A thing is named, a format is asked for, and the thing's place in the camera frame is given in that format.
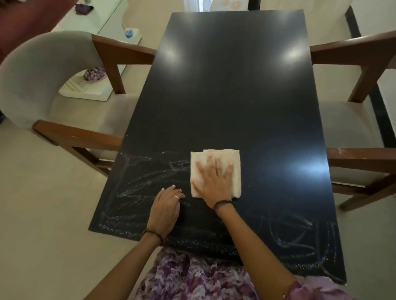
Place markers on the white patterned cloth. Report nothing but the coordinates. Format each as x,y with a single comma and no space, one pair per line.
230,4

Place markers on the purple floral dress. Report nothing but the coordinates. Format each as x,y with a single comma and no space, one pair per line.
191,278

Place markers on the person's right hand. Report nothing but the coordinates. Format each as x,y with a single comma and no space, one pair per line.
216,188

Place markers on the grey upholstered wooden armchair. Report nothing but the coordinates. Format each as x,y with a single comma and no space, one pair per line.
346,123
34,74

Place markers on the dark purple decoration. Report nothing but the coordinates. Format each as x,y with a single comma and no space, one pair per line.
84,7

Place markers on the bowl of purple stones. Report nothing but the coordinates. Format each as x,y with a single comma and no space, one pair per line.
94,75

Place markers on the white low table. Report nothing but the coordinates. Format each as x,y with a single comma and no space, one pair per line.
102,18

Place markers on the person's right thumb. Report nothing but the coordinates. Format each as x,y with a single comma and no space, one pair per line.
198,189

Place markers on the person's right middle finger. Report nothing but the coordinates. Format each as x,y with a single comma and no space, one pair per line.
211,165

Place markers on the dark red rug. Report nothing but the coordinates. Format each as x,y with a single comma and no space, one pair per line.
27,21

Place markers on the person's left forearm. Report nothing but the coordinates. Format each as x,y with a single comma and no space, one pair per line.
123,269

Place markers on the black post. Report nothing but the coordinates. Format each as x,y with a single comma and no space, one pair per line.
255,3

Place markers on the person's right little finger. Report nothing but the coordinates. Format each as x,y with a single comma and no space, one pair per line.
229,173

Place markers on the blue and white tissue box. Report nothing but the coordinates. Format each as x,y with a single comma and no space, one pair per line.
130,32

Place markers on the person's right forearm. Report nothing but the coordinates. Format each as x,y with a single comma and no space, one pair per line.
256,247

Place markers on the person's left hand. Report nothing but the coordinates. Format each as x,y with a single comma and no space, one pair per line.
164,213

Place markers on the person's left fingers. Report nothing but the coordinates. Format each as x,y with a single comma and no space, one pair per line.
173,193

